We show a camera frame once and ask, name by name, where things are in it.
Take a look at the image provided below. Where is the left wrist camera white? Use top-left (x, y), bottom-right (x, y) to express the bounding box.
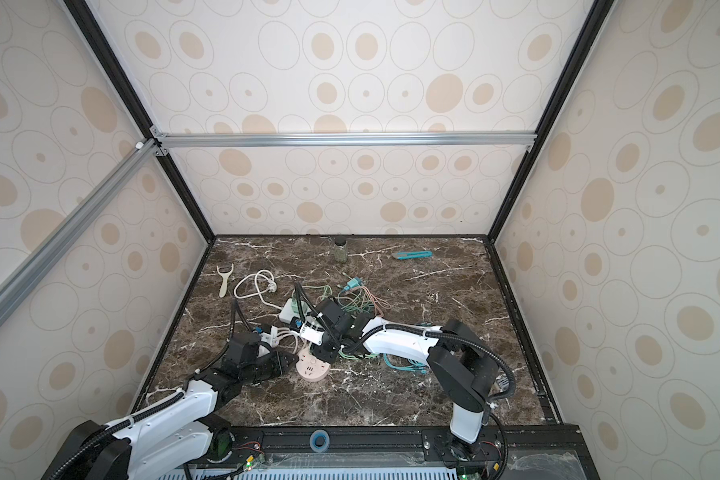
top-left (259, 325), bottom-right (279, 347)

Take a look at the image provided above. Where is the green charger cable bundle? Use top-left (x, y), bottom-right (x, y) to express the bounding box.
top-left (320, 283), bottom-right (379, 361)

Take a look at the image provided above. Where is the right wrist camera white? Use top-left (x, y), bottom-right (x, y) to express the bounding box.
top-left (299, 323), bottom-right (325, 345)

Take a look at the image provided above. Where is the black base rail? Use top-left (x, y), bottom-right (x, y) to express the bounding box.
top-left (131, 424), bottom-right (584, 480)

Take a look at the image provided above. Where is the silver aluminium bar left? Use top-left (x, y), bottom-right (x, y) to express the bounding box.
top-left (0, 139), bottom-right (157, 327)

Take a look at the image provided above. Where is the blue tape roll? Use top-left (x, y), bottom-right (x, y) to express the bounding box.
top-left (309, 429), bottom-right (330, 454)

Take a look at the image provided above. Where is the silver aluminium bar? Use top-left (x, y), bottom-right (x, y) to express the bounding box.
top-left (157, 131), bottom-right (536, 148)
top-left (0, 139), bottom-right (157, 327)

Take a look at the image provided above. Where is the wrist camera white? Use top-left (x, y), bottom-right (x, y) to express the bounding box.
top-left (299, 323), bottom-right (325, 345)
top-left (259, 325), bottom-right (279, 347)

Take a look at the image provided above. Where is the cream vegetable peeler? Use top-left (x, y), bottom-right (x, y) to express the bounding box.
top-left (216, 265), bottom-right (234, 298)

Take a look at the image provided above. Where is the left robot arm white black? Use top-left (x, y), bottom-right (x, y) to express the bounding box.
top-left (42, 301), bottom-right (299, 479)

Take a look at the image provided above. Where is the silver aluminium bar back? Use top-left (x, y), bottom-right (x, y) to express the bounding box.
top-left (157, 131), bottom-right (536, 148)

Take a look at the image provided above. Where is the pink charger cable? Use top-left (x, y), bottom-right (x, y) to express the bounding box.
top-left (359, 286), bottom-right (392, 318)

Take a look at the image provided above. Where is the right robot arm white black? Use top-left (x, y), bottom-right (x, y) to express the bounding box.
top-left (292, 282), bottom-right (517, 466)

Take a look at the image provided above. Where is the white power strip cable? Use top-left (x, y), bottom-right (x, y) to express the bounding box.
top-left (233, 268), bottom-right (283, 312)

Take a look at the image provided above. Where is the teal utility knife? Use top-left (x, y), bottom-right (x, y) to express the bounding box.
top-left (392, 251), bottom-right (433, 260)

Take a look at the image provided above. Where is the white colourful power strip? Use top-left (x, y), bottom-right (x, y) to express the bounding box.
top-left (278, 298), bottom-right (302, 328)

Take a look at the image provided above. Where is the pink round socket hub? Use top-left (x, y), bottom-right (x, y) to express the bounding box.
top-left (296, 348), bottom-right (330, 382)

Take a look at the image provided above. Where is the glass spice jar black lid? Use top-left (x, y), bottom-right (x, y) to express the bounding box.
top-left (333, 236), bottom-right (348, 264)

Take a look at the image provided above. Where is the teal charger plug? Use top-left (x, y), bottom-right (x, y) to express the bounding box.
top-left (343, 277), bottom-right (363, 291)

